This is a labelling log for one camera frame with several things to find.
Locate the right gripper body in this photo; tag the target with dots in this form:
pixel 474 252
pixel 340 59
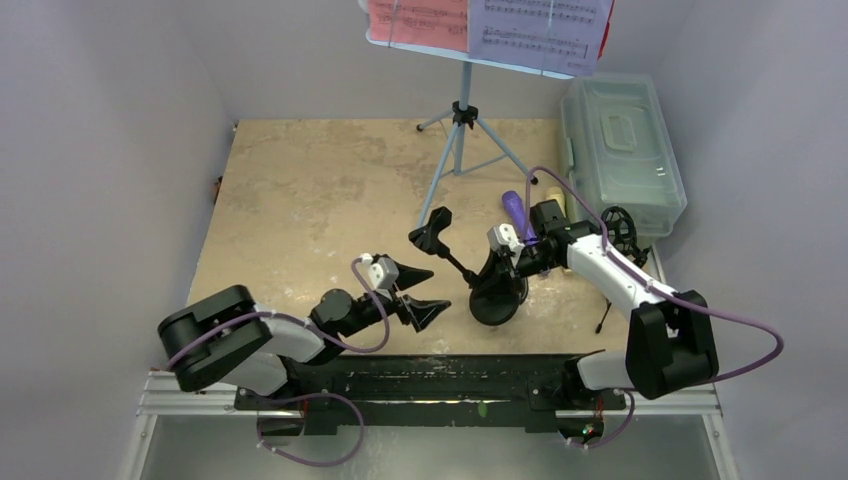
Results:
pixel 506 266

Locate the black round base mic stand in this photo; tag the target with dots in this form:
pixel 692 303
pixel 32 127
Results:
pixel 489 311

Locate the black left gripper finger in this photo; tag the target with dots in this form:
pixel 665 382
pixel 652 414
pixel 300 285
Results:
pixel 408 277
pixel 419 314

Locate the cream microphone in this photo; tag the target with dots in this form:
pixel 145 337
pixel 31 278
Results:
pixel 557 194

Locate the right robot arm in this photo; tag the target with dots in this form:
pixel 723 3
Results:
pixel 670 344

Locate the purple microphone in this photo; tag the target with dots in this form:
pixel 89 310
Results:
pixel 514 207

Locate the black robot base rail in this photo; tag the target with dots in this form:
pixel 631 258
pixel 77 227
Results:
pixel 428 391

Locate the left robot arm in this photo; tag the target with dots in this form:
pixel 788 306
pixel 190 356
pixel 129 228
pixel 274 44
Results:
pixel 227 337

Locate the black shock mount tripod stand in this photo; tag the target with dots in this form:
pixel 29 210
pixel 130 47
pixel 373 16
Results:
pixel 623 234

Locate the pink sheet music page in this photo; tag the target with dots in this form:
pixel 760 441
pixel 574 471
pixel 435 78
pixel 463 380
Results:
pixel 431 23

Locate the clear plastic storage box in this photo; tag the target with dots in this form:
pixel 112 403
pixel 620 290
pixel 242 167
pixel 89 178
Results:
pixel 616 151

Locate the purple sheet music page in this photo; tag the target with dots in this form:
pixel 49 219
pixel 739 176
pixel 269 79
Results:
pixel 560 36

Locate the light blue music stand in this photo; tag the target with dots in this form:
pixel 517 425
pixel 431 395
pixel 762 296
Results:
pixel 463 116

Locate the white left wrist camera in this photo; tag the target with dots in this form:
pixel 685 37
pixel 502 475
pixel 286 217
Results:
pixel 382 271

